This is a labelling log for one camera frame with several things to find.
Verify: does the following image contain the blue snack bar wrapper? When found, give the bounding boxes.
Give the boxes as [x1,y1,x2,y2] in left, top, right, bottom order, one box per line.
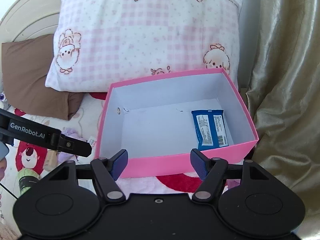
[191,109,229,151]

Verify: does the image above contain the white tissue packet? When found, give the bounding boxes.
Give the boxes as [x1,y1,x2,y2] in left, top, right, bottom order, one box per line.
[87,136,97,148]

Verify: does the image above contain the person's left hand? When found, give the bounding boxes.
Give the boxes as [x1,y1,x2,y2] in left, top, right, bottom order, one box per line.
[0,142,9,180]

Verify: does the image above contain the white red plush blanket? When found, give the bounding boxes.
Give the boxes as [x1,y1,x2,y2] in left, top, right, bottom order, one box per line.
[0,89,241,235]

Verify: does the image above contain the wooden block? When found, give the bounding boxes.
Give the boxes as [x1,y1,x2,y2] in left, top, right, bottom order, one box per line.
[43,150,58,172]

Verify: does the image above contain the brown pillow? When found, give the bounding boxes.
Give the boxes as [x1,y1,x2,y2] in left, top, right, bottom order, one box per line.
[1,34,84,120]

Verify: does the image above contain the pink cardboard box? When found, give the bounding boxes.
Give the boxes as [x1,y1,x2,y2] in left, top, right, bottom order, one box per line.
[95,69,259,178]

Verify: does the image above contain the gold satin curtain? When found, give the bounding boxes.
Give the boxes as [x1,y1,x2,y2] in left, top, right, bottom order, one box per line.
[245,0,320,196]

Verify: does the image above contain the beige curved headboard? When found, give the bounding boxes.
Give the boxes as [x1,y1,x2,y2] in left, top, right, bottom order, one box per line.
[1,0,61,43]

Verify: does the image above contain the pink checked cartoon pillow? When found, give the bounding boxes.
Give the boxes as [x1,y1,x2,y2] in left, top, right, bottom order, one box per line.
[45,0,242,92]

